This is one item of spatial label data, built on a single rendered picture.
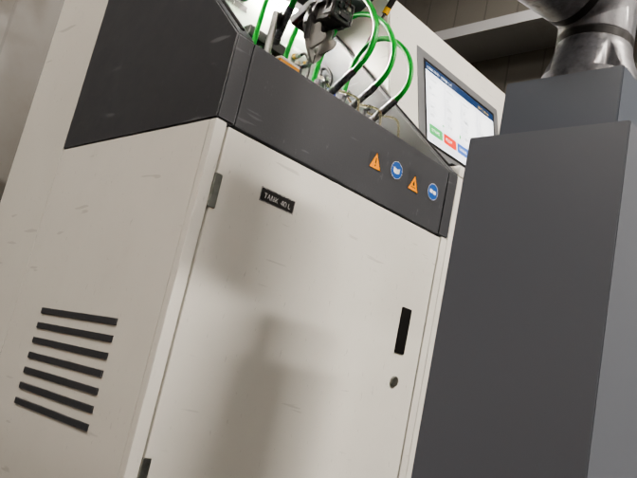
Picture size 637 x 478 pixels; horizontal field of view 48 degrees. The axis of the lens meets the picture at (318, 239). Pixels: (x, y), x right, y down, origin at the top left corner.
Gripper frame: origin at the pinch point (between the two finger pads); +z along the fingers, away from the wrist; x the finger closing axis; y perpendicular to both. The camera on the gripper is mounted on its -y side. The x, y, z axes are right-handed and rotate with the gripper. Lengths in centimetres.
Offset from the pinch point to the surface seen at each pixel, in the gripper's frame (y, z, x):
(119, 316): 8, 69, -35
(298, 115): 21.6, 25.4, -17.8
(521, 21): -55, -118, 168
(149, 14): -13.3, 5.1, -35.0
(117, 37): -25.5, 7.6, -35.0
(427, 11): -136, -159, 192
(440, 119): -6, -12, 59
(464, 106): -9, -23, 74
